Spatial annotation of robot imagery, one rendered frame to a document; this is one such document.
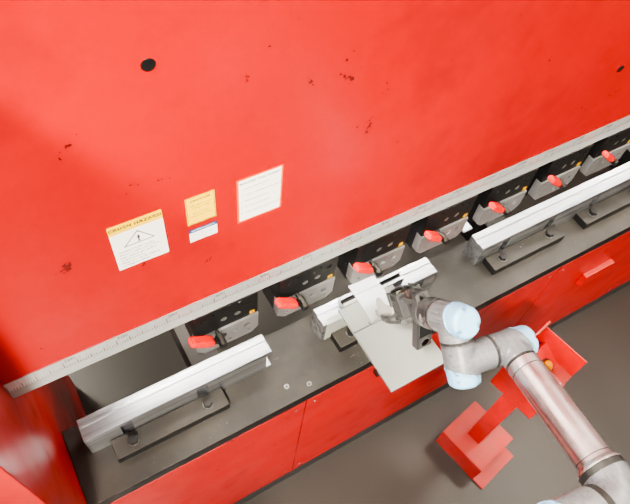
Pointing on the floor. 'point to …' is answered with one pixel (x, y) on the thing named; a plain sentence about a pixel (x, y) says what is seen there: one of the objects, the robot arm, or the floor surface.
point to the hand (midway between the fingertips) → (388, 309)
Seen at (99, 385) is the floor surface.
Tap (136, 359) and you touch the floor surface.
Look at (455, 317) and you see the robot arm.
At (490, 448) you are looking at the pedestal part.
